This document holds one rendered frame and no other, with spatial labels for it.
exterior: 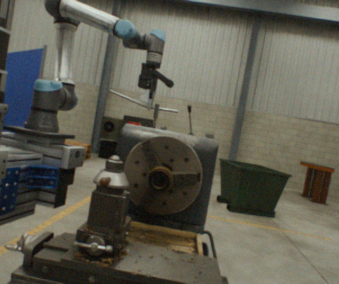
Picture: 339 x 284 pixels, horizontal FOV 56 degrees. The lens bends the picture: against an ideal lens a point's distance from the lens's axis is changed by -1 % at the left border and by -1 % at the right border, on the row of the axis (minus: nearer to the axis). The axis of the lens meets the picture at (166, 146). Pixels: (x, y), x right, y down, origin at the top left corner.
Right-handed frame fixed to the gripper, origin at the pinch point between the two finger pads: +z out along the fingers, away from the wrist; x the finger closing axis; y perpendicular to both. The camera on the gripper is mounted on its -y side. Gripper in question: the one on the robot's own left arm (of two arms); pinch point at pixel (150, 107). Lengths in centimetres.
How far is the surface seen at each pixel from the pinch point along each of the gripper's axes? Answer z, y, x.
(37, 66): -64, 263, -402
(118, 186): 22, -6, 81
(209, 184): 29.5, -32.0, 7.3
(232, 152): 47, -181, -943
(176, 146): 14.7, -15.5, 23.5
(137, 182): 31.1, -2.7, 23.5
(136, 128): 10.6, 4.0, 5.5
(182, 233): 45, -23, 33
